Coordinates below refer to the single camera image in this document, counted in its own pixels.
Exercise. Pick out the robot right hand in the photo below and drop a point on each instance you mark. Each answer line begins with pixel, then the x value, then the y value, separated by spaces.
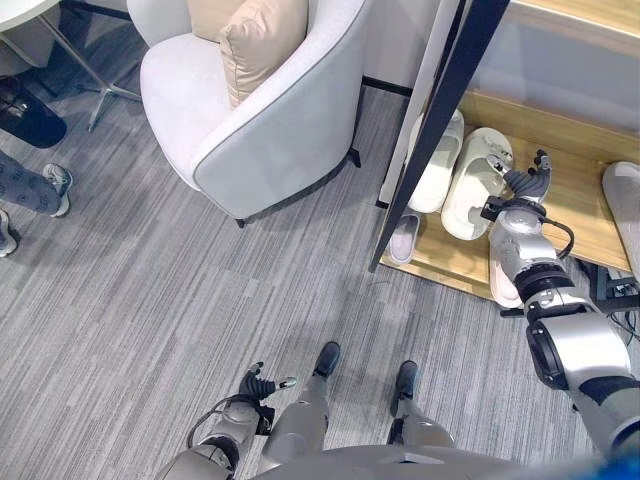
pixel 527 184

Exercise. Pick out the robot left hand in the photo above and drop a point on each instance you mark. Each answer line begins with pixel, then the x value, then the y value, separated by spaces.
pixel 255 386

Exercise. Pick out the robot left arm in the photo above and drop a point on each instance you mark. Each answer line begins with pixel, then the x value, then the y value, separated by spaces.
pixel 227 425

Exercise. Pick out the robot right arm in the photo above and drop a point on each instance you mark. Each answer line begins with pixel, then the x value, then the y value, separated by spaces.
pixel 575 330

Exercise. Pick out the wooden shoe rack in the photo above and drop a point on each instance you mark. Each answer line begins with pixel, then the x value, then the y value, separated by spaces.
pixel 565 190

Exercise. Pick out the robot left leg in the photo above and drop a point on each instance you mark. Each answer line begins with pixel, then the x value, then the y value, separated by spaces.
pixel 300 420

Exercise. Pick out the robot leg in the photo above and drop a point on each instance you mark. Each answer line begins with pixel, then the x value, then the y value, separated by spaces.
pixel 412 425
pixel 300 420

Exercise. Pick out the cream thick slipper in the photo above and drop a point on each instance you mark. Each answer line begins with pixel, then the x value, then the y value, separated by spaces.
pixel 472 200

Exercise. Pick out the white thick slipper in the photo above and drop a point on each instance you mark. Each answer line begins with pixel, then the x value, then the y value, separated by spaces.
pixel 437 175

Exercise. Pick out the black door panel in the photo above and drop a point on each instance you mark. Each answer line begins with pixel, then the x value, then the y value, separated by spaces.
pixel 440 130

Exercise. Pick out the white pink-soled slipper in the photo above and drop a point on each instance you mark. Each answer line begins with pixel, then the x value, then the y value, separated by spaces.
pixel 502 285

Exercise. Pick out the thin grey slipper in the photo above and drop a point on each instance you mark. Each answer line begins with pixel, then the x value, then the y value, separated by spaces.
pixel 402 240

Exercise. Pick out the robot right leg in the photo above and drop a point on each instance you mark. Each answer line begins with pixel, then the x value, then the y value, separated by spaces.
pixel 412 425

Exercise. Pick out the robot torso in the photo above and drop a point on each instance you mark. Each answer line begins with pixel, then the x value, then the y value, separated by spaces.
pixel 400 465

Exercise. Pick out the white grey armchair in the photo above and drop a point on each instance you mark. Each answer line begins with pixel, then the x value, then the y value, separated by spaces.
pixel 280 140

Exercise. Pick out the person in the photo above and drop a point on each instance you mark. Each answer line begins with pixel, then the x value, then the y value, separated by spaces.
pixel 30 185

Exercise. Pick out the beige cushion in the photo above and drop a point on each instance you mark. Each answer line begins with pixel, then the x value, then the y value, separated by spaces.
pixel 255 45

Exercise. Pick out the white round table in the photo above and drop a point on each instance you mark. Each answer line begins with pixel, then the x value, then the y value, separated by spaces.
pixel 20 12

